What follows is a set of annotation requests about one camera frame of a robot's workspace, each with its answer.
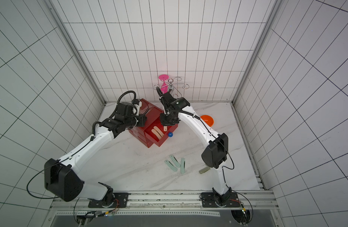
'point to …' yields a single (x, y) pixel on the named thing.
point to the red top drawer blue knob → (152, 137)
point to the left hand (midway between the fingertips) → (145, 121)
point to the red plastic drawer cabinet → (153, 113)
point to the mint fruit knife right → (182, 165)
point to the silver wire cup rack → (171, 88)
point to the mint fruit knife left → (171, 166)
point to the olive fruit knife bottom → (202, 171)
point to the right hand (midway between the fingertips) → (165, 120)
